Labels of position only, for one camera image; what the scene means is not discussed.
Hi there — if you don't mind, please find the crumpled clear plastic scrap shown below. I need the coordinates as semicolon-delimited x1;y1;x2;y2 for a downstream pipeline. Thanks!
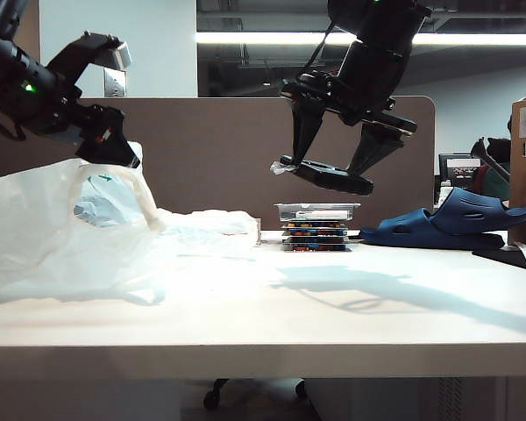
269;160;300;176

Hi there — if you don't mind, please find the colourful flat card box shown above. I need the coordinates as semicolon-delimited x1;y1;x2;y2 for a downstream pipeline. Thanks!
282;238;350;254
281;222;349;232
285;230;349;239

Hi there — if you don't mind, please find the black background monitor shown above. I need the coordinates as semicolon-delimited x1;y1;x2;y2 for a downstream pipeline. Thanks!
437;153;484;190

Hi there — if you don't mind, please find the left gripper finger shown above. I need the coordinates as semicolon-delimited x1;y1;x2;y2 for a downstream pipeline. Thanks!
107;126;142;170
76;146;116;165

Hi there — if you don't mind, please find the black table mat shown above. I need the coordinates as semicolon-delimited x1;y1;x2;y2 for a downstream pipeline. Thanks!
472;245;526;276

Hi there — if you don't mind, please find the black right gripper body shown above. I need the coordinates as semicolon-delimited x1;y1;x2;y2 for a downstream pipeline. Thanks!
280;0;433;135

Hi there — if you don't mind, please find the long ceiling light strip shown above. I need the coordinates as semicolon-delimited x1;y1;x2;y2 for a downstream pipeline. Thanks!
195;32;526;48

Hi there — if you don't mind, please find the black power bank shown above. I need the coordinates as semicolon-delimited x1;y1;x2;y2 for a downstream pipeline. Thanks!
280;154;375;196

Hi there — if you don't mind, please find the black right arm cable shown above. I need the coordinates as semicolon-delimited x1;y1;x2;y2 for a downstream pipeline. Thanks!
304;17;338;81

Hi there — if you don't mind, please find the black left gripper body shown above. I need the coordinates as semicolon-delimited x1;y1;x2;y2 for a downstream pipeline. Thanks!
34;94;125;156

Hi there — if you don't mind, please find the white plastic shopping bag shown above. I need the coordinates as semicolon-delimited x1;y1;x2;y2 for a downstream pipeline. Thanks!
0;139;262;306

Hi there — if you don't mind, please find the small clear plastic case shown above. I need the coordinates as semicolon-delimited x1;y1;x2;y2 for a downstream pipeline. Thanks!
256;231;286;247

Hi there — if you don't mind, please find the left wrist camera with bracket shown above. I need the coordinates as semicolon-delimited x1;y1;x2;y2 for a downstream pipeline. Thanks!
46;30;133;96

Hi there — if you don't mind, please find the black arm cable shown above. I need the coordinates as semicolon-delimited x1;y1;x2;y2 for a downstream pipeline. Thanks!
304;17;338;81
0;99;28;142

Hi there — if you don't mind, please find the metal wall switch plate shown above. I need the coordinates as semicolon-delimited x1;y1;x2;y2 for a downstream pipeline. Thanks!
103;68;129;99

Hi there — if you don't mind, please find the seated person in background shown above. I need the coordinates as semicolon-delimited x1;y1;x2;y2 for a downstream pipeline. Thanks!
470;113;513;205

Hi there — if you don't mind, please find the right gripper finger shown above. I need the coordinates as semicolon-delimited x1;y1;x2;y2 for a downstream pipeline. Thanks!
346;121;412;177
290;96;326;168

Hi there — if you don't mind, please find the navy blue rubber slipper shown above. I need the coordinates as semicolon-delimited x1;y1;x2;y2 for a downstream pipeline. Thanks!
359;209;505;252
429;188;526;238

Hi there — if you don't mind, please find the clear plastic flat box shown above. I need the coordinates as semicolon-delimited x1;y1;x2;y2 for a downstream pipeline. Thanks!
274;203;362;224

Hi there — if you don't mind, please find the brown desk partition panel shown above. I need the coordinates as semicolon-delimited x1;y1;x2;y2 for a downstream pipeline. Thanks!
0;96;436;233

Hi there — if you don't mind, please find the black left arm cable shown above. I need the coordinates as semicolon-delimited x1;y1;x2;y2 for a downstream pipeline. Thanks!
0;99;28;142

